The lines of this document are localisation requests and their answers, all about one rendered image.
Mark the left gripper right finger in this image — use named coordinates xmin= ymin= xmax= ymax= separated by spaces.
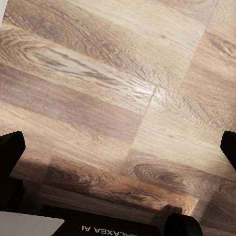
xmin=220 ymin=131 xmax=236 ymax=170

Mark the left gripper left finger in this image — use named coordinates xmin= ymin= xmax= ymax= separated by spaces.
xmin=0 ymin=131 xmax=26 ymax=190

